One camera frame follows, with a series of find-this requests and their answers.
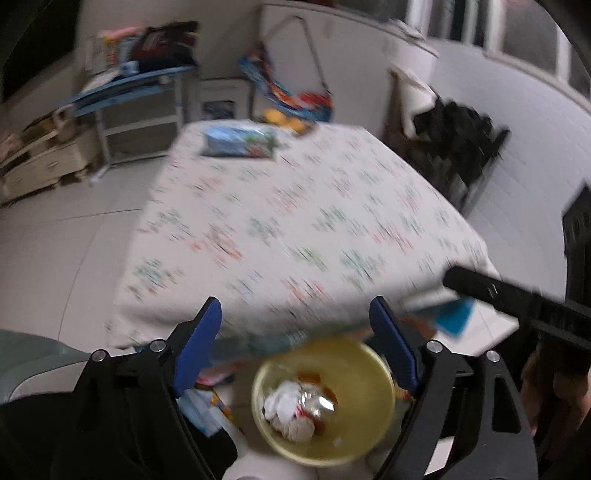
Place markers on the white paper napkin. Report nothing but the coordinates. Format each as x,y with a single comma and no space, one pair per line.
281,401

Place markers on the window frame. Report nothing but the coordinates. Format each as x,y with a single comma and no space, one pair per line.
508,37

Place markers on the row of books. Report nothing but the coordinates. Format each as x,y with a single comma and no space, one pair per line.
106,53

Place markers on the black folding chair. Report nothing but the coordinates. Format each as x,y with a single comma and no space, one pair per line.
457,143

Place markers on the floral tablecloth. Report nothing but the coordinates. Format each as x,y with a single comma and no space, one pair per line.
300,221

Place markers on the person's right hand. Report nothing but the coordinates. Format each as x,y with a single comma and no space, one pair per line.
531,392

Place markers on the dark woven fruit basket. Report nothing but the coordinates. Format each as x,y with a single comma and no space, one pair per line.
300,129

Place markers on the black television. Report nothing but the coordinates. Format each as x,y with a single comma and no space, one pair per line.
37,41

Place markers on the blue desk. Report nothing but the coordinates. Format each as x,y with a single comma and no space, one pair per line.
134,87

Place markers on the yellow plastic bin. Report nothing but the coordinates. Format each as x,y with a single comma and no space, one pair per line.
364,383

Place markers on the pink kettlebell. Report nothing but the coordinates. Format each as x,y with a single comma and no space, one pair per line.
65,124

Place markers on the white cupboard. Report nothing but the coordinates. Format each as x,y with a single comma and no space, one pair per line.
360,69

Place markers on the grey-green chair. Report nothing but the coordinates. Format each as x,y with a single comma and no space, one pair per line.
32,364

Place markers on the white storage box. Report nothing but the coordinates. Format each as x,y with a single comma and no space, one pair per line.
221,92

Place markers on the cream cabinet with drawers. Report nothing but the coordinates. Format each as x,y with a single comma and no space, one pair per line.
46,166

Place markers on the dark backpack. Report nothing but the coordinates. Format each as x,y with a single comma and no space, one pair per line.
161,48

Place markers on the white cushion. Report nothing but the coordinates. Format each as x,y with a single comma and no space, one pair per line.
418,99

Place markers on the colourful printed bag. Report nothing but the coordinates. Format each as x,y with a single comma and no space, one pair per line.
207,406

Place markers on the white tissue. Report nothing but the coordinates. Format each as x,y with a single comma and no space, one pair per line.
300,429

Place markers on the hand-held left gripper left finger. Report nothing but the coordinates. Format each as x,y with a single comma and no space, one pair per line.
198,344

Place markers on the colourful hanging bag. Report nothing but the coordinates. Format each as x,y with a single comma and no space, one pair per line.
295,99

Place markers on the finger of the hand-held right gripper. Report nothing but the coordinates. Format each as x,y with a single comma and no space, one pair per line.
508,295

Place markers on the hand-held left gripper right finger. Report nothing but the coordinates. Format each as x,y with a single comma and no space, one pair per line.
392,344

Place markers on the orange fruit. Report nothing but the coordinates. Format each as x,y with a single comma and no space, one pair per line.
295,125
274,116

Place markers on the blue tissue pack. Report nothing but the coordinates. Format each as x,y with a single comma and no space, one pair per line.
129,67

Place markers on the blue milk carton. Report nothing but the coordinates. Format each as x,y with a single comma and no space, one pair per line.
240,141

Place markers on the clear plastic bottle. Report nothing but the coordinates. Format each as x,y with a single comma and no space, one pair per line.
318,406

